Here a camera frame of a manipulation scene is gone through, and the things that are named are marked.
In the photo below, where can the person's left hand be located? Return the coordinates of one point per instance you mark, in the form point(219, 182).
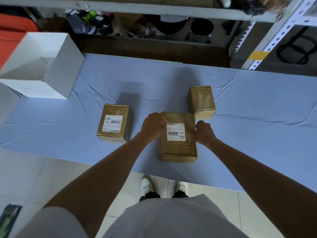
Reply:
point(152, 127)

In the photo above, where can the person's right hand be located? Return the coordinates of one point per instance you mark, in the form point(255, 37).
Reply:
point(204, 133)

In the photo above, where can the white barcode label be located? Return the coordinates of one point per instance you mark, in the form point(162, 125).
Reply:
point(175, 132)
point(112, 123)

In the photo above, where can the small brown cardboard box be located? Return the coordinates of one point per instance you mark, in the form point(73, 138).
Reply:
point(201, 101)

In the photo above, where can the large cardboard box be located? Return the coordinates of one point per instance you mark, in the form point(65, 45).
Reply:
point(177, 151)

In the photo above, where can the medium brown cardboard box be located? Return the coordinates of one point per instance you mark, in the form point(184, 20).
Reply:
point(114, 110)

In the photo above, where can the white bin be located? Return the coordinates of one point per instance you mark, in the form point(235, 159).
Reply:
point(59, 71)

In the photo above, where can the person's right forearm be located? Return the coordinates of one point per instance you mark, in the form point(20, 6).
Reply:
point(265, 185)

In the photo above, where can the person's left forearm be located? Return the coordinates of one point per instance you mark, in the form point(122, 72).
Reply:
point(99, 185)

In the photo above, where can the person's right white shoe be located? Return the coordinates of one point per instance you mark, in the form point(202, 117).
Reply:
point(182, 187)

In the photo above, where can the person's white shoe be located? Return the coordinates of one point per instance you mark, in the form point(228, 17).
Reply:
point(182, 187)
point(146, 185)

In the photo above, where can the person's left white shoe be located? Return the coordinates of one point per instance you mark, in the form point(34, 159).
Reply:
point(146, 185)

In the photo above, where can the person's dark trousers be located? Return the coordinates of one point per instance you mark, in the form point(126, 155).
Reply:
point(161, 195)

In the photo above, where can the person's white shirt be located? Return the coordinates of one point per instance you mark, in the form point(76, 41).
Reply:
point(161, 218)

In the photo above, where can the blue table cloth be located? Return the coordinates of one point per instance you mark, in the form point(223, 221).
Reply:
point(247, 96)

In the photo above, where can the yellow tape strip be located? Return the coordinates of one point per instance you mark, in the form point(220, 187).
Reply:
point(258, 55)

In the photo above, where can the black rolling stool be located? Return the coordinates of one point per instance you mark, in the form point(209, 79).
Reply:
point(201, 28)

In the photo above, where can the long gray shelf board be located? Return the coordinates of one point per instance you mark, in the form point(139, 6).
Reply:
point(123, 8)

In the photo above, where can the gray plastic bag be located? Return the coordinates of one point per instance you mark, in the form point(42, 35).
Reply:
point(79, 24)

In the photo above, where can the bright green bag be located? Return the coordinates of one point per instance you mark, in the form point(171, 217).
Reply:
point(90, 15)

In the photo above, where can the white handheld controller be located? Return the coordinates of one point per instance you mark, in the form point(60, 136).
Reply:
point(225, 1)

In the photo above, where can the small black device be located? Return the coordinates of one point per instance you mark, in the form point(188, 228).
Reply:
point(255, 9)

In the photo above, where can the crinkled brown bag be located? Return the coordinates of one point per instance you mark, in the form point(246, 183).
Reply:
point(273, 3)

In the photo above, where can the red plastic chair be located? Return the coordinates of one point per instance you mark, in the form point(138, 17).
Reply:
point(14, 32)

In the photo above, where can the dark green bag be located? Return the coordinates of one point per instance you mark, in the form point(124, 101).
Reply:
point(8, 219)

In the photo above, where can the white perforated shelf post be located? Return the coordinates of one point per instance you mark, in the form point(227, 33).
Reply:
point(275, 34)
point(244, 37)

